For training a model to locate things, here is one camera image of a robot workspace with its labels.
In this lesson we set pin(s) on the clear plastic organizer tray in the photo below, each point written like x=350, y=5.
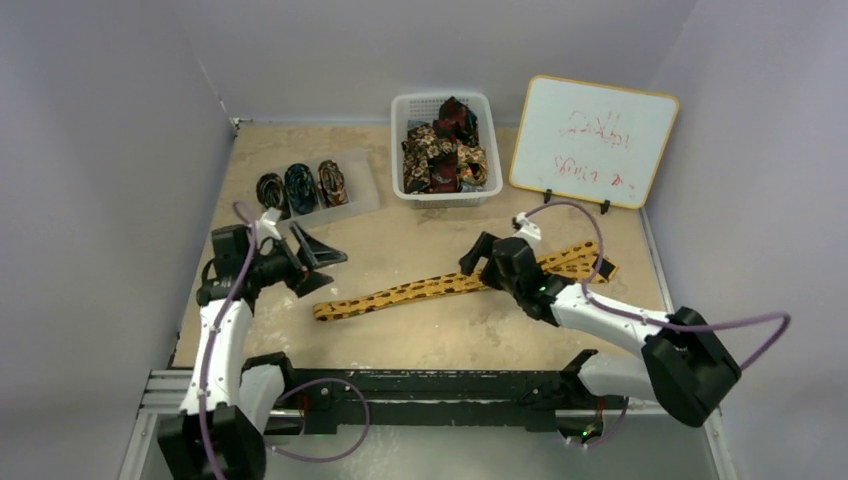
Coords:
x=360, y=184

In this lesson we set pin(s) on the aluminium frame rail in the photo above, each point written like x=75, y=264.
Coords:
x=161, y=397

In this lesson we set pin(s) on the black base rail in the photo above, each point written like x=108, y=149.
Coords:
x=534, y=400

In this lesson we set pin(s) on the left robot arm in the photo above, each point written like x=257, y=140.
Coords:
x=217, y=432

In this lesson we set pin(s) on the white plastic basket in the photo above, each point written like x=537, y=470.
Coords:
x=424, y=107

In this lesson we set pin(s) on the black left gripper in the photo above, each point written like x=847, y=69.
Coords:
x=316, y=255

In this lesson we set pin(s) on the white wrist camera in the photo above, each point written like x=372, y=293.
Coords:
x=526, y=229
x=266, y=226

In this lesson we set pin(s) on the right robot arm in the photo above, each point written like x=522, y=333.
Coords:
x=677, y=360

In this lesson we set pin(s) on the dark red tie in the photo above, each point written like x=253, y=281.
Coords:
x=456, y=119

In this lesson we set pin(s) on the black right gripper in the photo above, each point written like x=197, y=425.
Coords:
x=490, y=258

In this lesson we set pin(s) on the rolled blue green tie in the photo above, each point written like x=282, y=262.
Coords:
x=300, y=188

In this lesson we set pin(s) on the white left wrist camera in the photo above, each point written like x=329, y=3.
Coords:
x=266, y=226

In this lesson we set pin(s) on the rolled pink brown tie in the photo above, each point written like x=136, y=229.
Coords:
x=332, y=184

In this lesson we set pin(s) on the rolled dark striped tie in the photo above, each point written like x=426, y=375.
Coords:
x=271, y=194

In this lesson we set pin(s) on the whiteboard with yellow frame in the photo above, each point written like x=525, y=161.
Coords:
x=591, y=142

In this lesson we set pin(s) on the brown floral tie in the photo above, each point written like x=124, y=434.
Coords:
x=419, y=144

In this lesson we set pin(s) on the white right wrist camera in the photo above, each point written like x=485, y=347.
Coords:
x=526, y=229

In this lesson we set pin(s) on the yellow insect-print tie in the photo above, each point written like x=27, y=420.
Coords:
x=574, y=262

